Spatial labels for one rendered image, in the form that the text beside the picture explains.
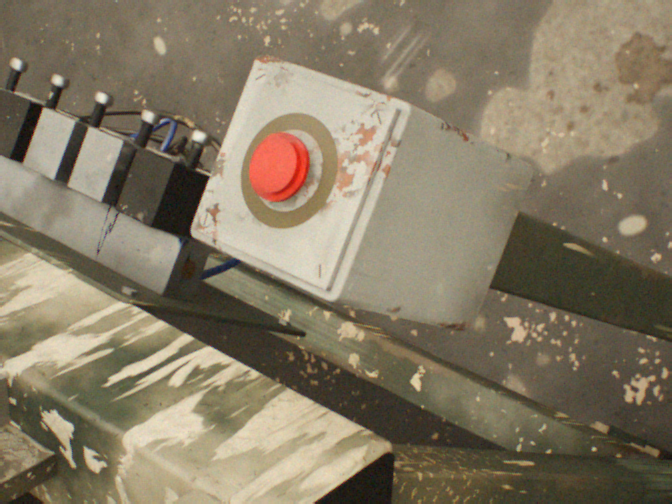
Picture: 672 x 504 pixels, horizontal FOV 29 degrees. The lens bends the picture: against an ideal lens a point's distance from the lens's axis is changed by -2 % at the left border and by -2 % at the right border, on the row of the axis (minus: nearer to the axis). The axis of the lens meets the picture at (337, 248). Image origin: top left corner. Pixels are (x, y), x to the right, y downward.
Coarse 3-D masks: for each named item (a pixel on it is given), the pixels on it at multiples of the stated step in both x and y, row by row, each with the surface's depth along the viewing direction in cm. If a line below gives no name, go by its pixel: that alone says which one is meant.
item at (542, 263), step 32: (544, 224) 97; (512, 256) 94; (544, 256) 98; (576, 256) 103; (608, 256) 107; (512, 288) 96; (544, 288) 100; (576, 288) 104; (608, 288) 110; (640, 288) 115; (608, 320) 112; (640, 320) 118
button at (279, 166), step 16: (272, 144) 75; (288, 144) 74; (256, 160) 75; (272, 160) 75; (288, 160) 74; (304, 160) 74; (256, 176) 75; (272, 176) 75; (288, 176) 74; (304, 176) 74; (256, 192) 75; (272, 192) 74; (288, 192) 74
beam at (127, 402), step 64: (0, 256) 103; (0, 320) 95; (64, 320) 95; (128, 320) 96; (64, 384) 88; (128, 384) 88; (192, 384) 89; (256, 384) 89; (64, 448) 88; (128, 448) 83; (192, 448) 82; (256, 448) 82; (320, 448) 83; (384, 448) 83
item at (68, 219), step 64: (0, 128) 115; (64, 128) 111; (192, 128) 125; (0, 192) 117; (64, 192) 113; (128, 192) 105; (192, 192) 106; (64, 256) 106; (128, 256) 107; (192, 256) 106; (256, 320) 112
